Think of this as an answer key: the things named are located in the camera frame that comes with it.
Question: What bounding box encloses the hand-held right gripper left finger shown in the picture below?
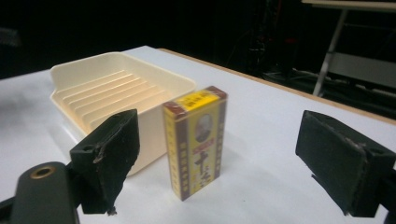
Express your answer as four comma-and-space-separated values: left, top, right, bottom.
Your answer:
69, 108, 141, 216

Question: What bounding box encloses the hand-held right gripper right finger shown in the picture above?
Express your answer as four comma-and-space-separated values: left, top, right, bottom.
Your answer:
294, 109, 396, 217

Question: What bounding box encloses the cream plastic ridged tray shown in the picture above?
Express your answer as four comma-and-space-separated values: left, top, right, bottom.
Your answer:
49, 51, 197, 177

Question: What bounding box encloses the yellow and brown medicine box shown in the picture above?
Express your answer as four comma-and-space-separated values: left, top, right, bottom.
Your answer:
162, 85, 229, 202

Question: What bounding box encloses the white table frame background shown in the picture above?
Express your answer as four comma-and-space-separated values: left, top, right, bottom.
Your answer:
301, 0, 396, 98

